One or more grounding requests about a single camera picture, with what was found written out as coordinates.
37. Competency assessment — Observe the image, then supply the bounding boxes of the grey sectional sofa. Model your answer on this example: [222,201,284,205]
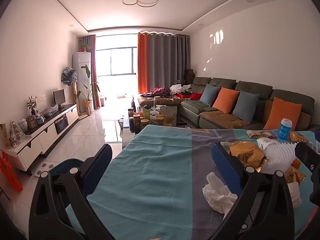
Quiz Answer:
[180,76,316,131]

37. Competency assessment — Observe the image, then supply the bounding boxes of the wrapped model ship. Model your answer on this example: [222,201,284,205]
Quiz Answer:
[8,120,26,148]

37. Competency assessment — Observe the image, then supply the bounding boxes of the teal and grey blanket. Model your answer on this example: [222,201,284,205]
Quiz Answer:
[66,124,319,240]

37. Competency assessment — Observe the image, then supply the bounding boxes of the white bathroom scale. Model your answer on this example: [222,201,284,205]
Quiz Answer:
[33,163,53,177]

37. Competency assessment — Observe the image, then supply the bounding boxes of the brown cardboard boxes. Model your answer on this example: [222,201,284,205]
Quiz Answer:
[184,69,195,83]

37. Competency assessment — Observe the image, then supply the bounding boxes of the glass coffee table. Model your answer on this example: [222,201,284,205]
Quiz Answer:
[117,97,192,143]

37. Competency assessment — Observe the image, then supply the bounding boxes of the group of jars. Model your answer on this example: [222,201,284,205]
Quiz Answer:
[127,96,165,133]

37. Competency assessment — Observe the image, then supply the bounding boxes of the teal plastic bin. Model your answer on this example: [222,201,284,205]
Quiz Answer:
[49,158,84,178]

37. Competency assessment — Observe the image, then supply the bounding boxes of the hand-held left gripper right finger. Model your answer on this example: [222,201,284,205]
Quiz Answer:
[211,144,302,240]

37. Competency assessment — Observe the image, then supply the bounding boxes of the blue cushion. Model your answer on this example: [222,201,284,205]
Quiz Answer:
[232,90,259,123]
[200,83,221,106]

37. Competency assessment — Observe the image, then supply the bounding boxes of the white printed paper plate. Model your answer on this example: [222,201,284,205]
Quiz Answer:
[256,137,278,153]

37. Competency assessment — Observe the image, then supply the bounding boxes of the orange curtain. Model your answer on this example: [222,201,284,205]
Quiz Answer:
[137,32,150,95]

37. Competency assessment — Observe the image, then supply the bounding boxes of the blue and white porcelain jar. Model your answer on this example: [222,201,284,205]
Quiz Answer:
[35,112,46,126]

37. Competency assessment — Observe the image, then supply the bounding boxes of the clear plastic bag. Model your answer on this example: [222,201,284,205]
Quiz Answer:
[41,105,59,117]

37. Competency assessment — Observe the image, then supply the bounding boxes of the tall leafy plant in vase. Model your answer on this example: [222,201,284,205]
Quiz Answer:
[76,64,101,117]

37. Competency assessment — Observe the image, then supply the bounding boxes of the window frame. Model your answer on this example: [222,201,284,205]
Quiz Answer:
[96,46,138,77]

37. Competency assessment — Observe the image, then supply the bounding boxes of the flat snack packets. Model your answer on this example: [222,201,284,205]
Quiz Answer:
[246,129,278,140]

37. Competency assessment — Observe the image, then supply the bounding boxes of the framed picture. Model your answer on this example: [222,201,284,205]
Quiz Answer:
[26,115,38,130]

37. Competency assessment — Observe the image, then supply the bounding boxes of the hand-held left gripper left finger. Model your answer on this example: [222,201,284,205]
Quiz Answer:
[29,144,113,240]

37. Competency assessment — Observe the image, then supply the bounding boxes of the beige gift bag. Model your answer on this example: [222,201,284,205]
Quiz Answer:
[0,123,12,148]

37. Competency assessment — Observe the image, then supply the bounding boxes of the pile of clothes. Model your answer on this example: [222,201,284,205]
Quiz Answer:
[140,84,203,101]

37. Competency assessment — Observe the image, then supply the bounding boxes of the blue vase with branches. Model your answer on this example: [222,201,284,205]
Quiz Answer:
[26,95,38,117]

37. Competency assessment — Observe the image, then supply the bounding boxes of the large gold foil wrapper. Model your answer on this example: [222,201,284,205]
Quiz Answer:
[229,141,268,172]

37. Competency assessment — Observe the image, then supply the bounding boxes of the crumpled white tissue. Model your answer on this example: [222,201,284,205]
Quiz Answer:
[287,181,302,209]
[202,172,238,215]

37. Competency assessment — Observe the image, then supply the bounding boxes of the blue paper cup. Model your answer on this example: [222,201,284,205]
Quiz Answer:
[277,118,293,140]

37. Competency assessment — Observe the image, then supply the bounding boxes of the kraft paper snack bag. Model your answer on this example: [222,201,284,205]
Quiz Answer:
[160,105,178,127]

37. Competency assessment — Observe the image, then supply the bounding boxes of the fan with patterned cover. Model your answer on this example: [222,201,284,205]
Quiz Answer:
[61,66,78,105]

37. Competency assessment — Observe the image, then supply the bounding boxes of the black monitor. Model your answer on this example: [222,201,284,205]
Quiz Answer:
[53,89,66,106]

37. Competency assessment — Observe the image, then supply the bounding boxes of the small gold foil wrapper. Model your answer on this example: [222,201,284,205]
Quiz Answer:
[284,166,307,184]
[289,131,307,143]

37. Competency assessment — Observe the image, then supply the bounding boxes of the orange plastic bag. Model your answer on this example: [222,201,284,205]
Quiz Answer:
[0,150,23,192]

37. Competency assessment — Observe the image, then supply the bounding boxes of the white and black tv cabinet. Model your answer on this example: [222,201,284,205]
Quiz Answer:
[6,103,79,173]

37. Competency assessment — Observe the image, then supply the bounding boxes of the white standing air conditioner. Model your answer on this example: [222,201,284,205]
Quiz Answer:
[72,52,95,113]

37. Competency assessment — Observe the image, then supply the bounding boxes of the orange cushion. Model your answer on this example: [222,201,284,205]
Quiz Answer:
[263,97,302,131]
[212,87,240,114]

